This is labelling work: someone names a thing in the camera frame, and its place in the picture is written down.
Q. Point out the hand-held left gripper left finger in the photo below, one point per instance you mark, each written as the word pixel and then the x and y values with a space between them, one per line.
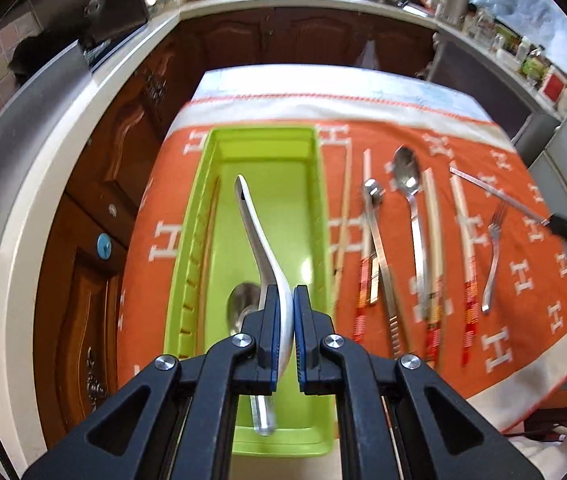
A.
pixel 271 327

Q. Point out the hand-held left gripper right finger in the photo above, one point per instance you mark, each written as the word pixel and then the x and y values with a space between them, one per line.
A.
pixel 301 330

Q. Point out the white ceramic soup spoon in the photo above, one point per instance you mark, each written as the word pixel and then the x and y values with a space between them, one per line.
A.
pixel 262 255

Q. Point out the green plastic utensil tray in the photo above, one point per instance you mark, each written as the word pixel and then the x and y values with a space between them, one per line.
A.
pixel 283 200

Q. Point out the metal fork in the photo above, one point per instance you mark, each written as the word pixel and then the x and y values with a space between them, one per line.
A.
pixel 494 255

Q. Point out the orange patterned blanket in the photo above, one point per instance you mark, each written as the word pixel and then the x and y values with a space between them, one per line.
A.
pixel 488 340

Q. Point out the wooden kitchen cabinets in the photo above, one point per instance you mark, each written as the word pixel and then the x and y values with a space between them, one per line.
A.
pixel 128 125

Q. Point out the pale printed table cover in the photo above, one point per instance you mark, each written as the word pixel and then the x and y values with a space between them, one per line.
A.
pixel 343 82

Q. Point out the white kitchen countertop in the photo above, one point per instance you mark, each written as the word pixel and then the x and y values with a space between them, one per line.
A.
pixel 38 185

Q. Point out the stainless steel panel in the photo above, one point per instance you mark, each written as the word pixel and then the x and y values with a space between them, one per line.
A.
pixel 18 125

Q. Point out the dark hanging wok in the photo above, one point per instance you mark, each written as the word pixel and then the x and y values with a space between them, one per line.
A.
pixel 113 10

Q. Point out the row of jars and packets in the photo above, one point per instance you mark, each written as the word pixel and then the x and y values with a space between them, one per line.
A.
pixel 523 50

